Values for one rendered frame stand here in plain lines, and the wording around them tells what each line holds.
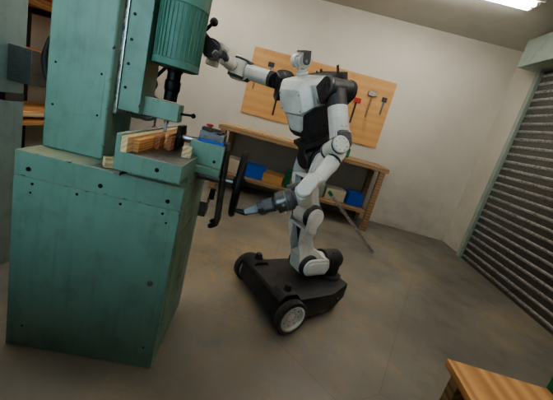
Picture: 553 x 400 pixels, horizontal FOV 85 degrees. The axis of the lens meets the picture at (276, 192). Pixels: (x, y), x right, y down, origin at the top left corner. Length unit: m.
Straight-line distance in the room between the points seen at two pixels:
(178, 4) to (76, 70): 0.43
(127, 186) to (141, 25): 0.57
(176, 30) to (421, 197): 4.22
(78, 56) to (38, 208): 0.55
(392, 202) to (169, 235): 3.96
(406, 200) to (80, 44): 4.32
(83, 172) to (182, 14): 0.65
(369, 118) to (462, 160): 1.45
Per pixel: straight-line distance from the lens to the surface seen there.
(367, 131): 4.53
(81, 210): 1.28
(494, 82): 5.14
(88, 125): 1.33
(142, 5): 1.33
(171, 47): 1.25
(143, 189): 1.17
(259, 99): 4.49
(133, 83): 1.30
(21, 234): 1.44
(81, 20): 1.35
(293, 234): 1.93
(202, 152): 1.22
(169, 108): 1.29
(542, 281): 3.72
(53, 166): 1.29
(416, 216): 4.96
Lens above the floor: 1.13
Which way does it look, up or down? 14 degrees down
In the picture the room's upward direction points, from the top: 15 degrees clockwise
